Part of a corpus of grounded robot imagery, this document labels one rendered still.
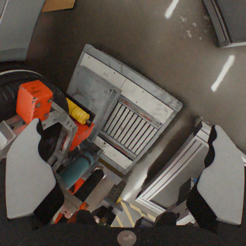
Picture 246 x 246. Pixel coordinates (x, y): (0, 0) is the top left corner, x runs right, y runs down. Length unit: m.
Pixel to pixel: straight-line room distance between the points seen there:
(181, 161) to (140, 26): 0.95
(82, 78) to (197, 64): 0.78
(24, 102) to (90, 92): 0.71
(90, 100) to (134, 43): 0.51
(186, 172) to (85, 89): 0.89
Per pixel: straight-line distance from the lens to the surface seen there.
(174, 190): 1.26
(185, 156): 1.04
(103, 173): 0.51
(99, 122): 1.20
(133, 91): 1.10
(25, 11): 0.55
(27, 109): 0.41
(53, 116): 0.49
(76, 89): 1.12
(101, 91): 1.03
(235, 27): 0.83
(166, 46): 1.11
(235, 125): 1.25
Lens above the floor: 1.10
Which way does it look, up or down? 60 degrees down
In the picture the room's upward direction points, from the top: 133 degrees counter-clockwise
